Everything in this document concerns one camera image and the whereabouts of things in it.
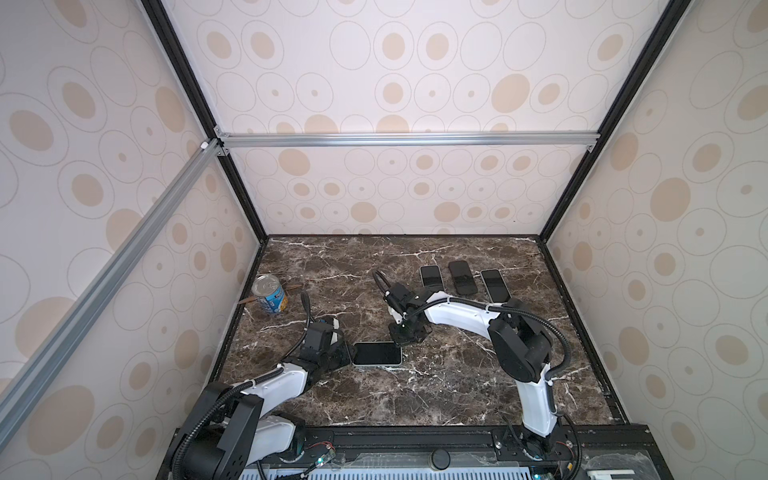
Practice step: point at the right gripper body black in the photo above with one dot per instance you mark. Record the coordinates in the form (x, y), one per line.
(403, 335)

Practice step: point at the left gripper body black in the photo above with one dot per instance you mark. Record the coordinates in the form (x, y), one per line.
(334, 358)

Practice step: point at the light blue case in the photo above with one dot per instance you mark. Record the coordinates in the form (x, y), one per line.
(495, 285)
(377, 354)
(431, 277)

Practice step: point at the black phone case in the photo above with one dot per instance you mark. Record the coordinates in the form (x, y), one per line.
(462, 277)

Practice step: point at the black phone purple edge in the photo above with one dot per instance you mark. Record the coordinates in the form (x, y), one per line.
(495, 285)

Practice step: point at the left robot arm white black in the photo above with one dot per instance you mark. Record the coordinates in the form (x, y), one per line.
(234, 425)

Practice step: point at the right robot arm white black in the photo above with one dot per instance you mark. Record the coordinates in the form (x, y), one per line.
(528, 348)

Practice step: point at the blue tin can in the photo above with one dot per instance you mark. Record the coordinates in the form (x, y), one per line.
(269, 292)

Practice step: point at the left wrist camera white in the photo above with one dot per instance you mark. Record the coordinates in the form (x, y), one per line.
(320, 337)

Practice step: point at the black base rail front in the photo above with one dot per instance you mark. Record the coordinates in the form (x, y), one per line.
(422, 452)

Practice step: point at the left diagonal aluminium rail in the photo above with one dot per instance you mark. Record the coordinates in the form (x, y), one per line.
(49, 359)

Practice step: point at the horizontal aluminium rail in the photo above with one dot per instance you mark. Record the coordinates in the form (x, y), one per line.
(440, 139)

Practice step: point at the left black frame post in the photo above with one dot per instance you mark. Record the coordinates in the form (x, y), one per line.
(161, 24)

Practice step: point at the black frame post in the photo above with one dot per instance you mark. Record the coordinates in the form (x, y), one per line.
(652, 49)
(161, 24)

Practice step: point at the right black frame post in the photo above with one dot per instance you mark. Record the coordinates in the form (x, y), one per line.
(652, 49)

